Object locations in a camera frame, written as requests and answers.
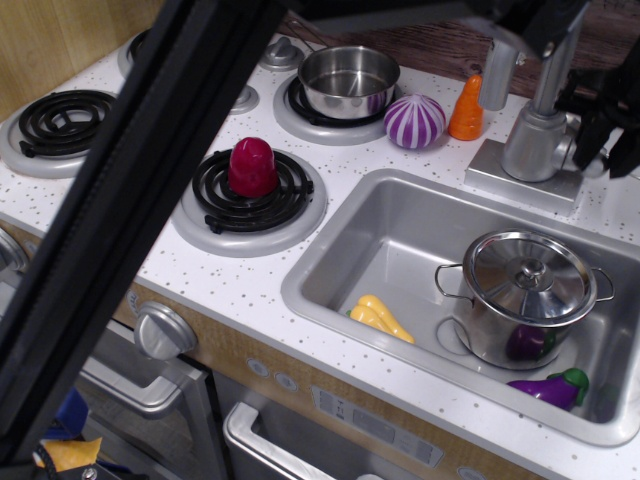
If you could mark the front right stove burner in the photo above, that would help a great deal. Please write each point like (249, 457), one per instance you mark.
(213, 218)

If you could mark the back right stove burner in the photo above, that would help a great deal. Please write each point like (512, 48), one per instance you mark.
(291, 115)

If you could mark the purple toy eggplant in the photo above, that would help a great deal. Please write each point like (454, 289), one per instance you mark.
(565, 390)

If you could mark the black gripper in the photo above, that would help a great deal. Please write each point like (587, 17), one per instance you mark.
(599, 95)

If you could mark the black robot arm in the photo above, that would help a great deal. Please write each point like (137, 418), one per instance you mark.
(170, 110)

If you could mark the steel pot with lid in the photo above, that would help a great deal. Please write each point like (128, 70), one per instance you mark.
(520, 294)

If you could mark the small steel saucepan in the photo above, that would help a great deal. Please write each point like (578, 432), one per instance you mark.
(348, 82)

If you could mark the yellow cloth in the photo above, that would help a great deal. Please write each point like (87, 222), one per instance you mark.
(63, 455)

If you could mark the grey stove knob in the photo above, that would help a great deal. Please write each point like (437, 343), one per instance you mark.
(281, 56)
(247, 100)

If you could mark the silver left oven dial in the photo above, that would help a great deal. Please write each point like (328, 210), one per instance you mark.
(13, 257)

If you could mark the grey back stove knob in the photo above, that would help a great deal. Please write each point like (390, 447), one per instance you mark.
(281, 56)

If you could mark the silver oven door handle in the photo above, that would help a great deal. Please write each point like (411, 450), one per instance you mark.
(154, 400)

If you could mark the stove burner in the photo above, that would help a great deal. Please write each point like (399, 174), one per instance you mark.
(213, 218)
(51, 137)
(291, 115)
(128, 53)

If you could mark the silver dishwasher door handle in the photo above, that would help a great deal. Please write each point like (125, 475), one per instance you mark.
(238, 432)

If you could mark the orange toy carrot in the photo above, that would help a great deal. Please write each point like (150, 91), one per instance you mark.
(466, 122)

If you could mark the red toy pepper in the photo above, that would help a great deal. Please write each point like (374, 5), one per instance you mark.
(252, 170)

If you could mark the silver oven dial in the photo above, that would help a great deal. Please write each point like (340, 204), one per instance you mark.
(13, 257)
(161, 333)

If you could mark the grey toy sink basin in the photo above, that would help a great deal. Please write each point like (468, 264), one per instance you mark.
(388, 238)

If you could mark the back left stove burner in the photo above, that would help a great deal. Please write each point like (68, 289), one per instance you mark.
(128, 53)

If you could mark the grey middle stove knob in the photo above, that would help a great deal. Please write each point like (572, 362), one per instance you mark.
(247, 100)

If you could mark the silver toy faucet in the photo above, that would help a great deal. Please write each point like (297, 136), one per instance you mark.
(534, 165)

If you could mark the front left stove burner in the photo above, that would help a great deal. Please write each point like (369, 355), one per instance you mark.
(51, 137)

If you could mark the purple striped toy onion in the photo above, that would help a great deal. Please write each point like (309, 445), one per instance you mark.
(414, 121)

